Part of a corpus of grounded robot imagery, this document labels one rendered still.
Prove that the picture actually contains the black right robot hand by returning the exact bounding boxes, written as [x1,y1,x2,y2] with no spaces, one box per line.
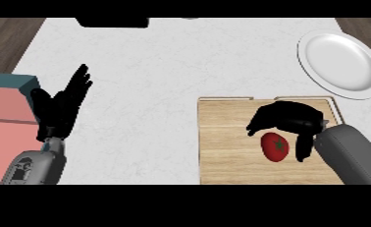
[244,100,325,163]

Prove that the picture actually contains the white plate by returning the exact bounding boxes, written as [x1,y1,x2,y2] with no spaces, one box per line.
[296,28,371,101]

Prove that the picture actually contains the wooden tray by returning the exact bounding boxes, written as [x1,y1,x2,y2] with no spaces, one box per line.
[197,95,346,186]

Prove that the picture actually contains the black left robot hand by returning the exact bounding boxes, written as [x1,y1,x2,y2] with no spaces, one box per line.
[29,63,94,142]

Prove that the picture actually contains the pink and teal box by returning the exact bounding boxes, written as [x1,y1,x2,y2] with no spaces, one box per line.
[0,73,47,182]

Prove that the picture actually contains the red tomato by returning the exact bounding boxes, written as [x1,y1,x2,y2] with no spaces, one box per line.
[259,132,290,163]

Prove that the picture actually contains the black appliance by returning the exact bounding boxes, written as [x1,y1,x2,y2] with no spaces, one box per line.
[75,18,150,29]

